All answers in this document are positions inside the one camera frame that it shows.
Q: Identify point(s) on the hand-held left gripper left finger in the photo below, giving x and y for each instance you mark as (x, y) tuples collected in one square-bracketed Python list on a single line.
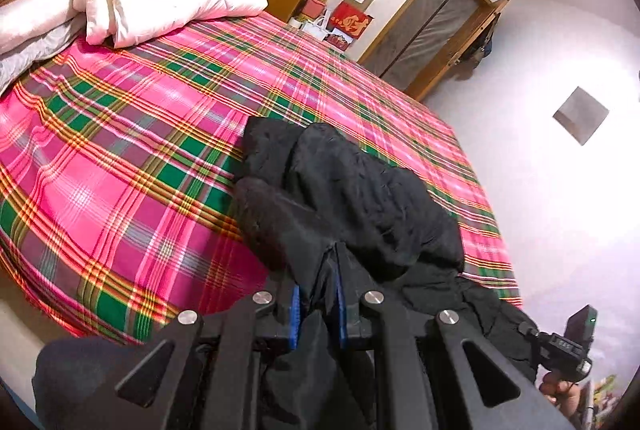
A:
[(295, 315)]

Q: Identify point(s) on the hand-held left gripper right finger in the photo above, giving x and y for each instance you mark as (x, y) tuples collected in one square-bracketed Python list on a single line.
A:
[(341, 320)]

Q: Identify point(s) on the black puffer jacket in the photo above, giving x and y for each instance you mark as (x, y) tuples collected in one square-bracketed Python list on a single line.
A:
[(350, 190)]

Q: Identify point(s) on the hanging clothes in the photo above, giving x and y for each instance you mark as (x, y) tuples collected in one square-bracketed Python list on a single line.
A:
[(477, 55)]

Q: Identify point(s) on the person's right hand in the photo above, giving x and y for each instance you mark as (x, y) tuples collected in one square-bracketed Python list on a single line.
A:
[(565, 402)]

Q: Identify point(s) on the pink plaid bed sheet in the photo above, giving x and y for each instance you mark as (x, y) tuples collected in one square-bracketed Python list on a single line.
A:
[(125, 160)]

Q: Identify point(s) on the small red box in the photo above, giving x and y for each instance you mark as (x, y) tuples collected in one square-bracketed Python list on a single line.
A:
[(339, 42)]

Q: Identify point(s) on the white carrier bag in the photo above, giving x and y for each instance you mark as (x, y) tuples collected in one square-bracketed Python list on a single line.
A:
[(314, 28)]

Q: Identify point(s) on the large red gift box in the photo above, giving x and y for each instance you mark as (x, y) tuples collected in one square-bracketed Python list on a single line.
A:
[(352, 19)]

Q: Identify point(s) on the grey door curtain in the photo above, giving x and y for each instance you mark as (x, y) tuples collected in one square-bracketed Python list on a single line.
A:
[(430, 30)]

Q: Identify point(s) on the pink storage container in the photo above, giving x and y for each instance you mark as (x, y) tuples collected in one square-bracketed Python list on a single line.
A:
[(315, 6)]

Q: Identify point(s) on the wooden door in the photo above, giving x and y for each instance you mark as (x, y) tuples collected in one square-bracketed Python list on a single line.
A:
[(492, 10)]

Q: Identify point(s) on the grey patterned blanket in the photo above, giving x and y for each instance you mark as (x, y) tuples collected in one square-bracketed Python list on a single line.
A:
[(20, 65)]

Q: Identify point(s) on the pale pink pillow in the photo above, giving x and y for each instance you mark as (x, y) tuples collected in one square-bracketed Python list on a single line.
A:
[(30, 20)]

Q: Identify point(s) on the grey wall panel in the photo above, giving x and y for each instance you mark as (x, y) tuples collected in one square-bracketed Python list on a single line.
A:
[(580, 115)]

